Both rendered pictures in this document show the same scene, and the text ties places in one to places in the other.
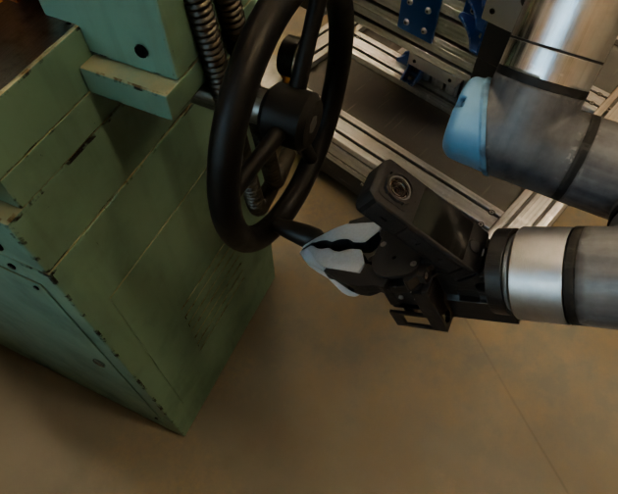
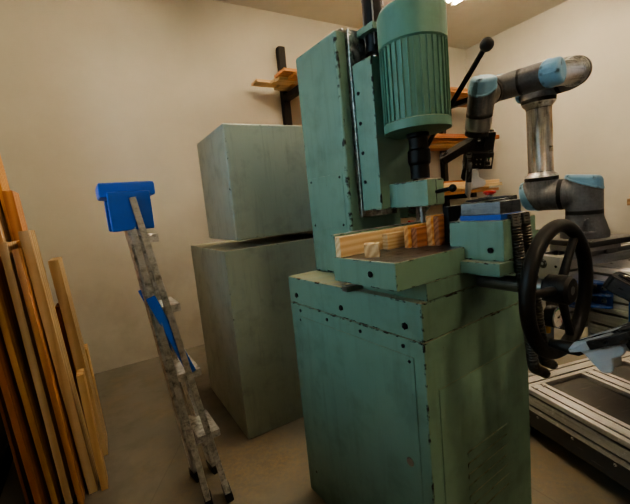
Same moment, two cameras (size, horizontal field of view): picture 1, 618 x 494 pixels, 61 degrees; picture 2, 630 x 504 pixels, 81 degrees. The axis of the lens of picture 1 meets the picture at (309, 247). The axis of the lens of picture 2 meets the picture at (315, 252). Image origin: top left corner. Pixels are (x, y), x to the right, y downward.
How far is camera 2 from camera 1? 52 cm
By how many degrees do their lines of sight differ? 56
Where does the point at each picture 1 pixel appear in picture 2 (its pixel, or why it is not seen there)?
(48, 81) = (450, 259)
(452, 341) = not seen: outside the picture
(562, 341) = not seen: outside the picture
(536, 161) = not seen: outside the picture
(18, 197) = (428, 295)
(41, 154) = (439, 284)
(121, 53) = (479, 254)
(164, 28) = (503, 237)
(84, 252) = (438, 347)
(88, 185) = (449, 313)
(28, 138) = (438, 275)
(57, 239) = (432, 328)
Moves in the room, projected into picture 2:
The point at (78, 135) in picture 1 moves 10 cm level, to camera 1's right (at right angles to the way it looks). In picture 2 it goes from (452, 288) to (501, 289)
